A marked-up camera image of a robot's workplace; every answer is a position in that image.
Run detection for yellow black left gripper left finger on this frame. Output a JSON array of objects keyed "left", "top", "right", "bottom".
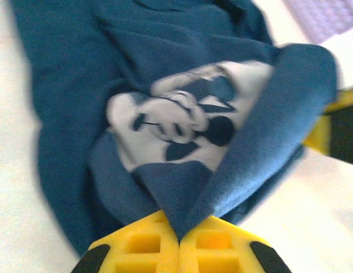
[{"left": 70, "top": 211, "right": 180, "bottom": 273}]

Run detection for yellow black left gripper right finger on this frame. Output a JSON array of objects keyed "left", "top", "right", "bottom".
[{"left": 179, "top": 214, "right": 293, "bottom": 273}]

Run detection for navy blue printed t-shirt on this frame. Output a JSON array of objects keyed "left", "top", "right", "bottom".
[{"left": 11, "top": 0, "right": 341, "bottom": 258}]

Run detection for lavender plastic mesh basket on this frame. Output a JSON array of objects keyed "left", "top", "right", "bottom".
[{"left": 280, "top": 0, "right": 353, "bottom": 43}]

